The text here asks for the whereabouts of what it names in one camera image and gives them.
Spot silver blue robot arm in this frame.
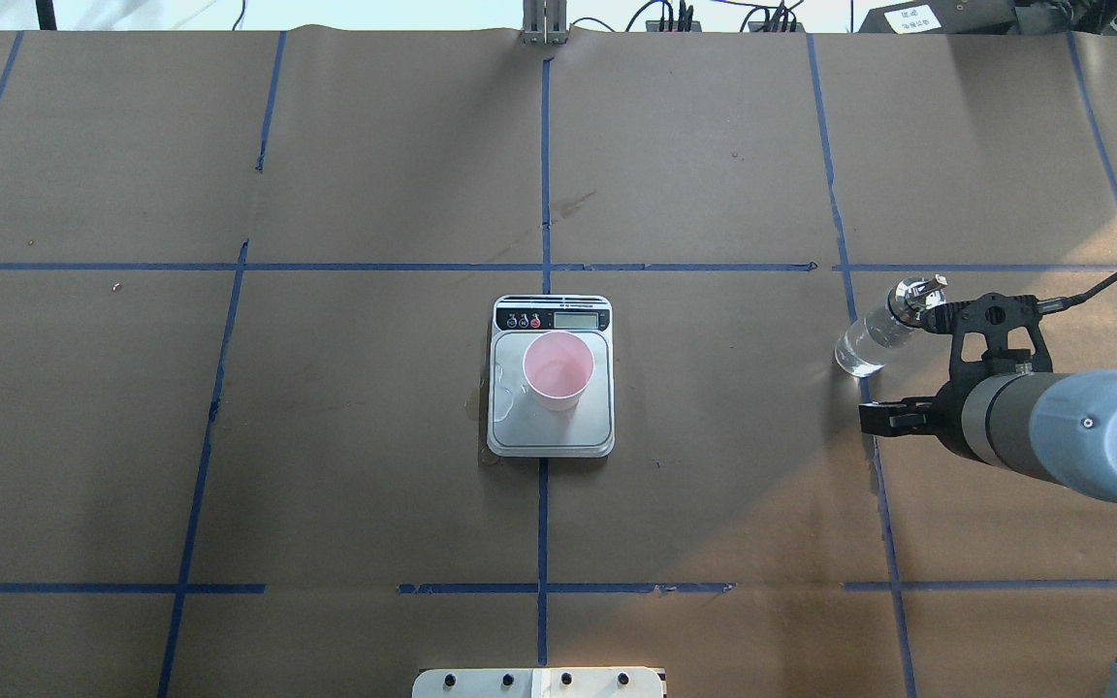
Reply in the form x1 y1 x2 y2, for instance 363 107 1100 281
857 370 1117 697

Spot pink paper cup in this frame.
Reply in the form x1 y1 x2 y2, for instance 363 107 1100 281
522 331 595 412

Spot black corrugated cable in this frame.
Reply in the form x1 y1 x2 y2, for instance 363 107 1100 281
1038 242 1117 313

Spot aluminium frame post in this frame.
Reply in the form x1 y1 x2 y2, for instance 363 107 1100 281
521 0 570 46

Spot black device with label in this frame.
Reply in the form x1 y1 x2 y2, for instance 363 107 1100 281
855 1 1018 35

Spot black cables at table edge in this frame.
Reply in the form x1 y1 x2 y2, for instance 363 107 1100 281
573 0 806 35

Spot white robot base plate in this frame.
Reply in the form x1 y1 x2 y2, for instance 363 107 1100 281
411 666 668 697

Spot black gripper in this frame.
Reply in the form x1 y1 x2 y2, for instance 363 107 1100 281
857 379 978 457

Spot silver digital kitchen scale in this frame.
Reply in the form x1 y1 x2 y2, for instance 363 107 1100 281
485 295 615 459

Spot clear glass sauce bottle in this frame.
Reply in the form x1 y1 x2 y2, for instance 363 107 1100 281
834 274 948 377

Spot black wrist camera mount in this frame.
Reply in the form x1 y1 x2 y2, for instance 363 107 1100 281
919 293 1054 394

